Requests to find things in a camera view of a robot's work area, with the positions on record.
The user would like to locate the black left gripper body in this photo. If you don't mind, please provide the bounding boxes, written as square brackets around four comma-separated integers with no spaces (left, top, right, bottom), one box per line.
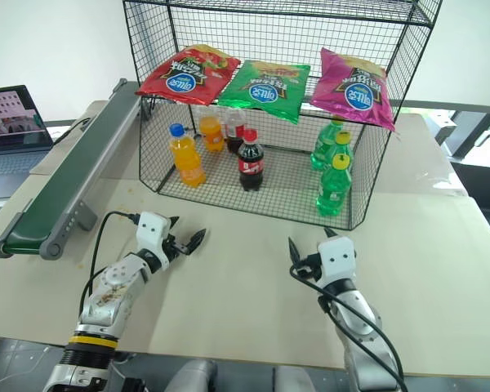
[161,233,191,270]

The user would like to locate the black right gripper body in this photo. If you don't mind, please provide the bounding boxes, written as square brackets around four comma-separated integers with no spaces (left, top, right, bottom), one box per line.
[292,252,322,283]

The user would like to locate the green soda bottle yellow cap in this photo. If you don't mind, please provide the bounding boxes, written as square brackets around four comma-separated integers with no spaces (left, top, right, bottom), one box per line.
[314,154,354,218]
[329,131,355,175]

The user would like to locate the orange soda bottle blue cap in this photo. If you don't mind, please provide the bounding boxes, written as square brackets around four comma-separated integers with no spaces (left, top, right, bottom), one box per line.
[167,123,207,189]

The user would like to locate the cola bottle red label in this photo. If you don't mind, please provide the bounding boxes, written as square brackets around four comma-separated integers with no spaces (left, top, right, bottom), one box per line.
[236,128,266,193]

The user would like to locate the cola bottle white label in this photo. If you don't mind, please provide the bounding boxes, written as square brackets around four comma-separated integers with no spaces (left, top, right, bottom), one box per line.
[222,107,247,154]

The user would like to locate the dark grey rounded shape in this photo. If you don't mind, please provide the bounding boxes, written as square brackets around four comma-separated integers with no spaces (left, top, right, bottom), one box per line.
[167,359,221,392]

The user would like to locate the red chips bag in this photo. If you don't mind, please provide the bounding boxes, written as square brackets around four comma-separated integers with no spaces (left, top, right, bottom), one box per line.
[134,43,242,107]

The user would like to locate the magenta chips bag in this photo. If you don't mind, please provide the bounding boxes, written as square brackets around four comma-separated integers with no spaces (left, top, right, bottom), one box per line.
[311,47,397,132]

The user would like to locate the green chips bag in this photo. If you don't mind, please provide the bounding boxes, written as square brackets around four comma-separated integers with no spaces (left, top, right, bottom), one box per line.
[216,59,312,126]

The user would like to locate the grey laptop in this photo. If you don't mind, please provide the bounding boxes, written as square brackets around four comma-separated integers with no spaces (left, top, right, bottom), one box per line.
[0,84,56,202]

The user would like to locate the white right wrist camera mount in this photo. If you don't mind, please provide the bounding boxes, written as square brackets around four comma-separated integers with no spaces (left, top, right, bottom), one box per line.
[315,235,359,287]

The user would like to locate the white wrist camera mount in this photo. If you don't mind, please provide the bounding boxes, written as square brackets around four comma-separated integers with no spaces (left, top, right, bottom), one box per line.
[315,235,359,287]
[136,211,172,263]

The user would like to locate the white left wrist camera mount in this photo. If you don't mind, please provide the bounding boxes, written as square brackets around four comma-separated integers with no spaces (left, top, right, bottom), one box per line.
[136,211,172,263]

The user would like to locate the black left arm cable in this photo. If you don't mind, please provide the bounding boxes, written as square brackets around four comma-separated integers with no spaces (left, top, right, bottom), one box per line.
[78,211,142,323]

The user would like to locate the green conveyor belt grey frame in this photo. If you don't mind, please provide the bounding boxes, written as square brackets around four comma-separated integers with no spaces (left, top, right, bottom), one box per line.
[0,78,145,261]

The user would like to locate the thin black cable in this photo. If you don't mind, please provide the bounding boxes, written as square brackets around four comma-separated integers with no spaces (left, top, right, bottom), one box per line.
[51,117,93,145]

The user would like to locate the black wire mesh shelf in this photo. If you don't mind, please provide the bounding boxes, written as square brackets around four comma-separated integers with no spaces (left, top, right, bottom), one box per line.
[122,0,443,232]

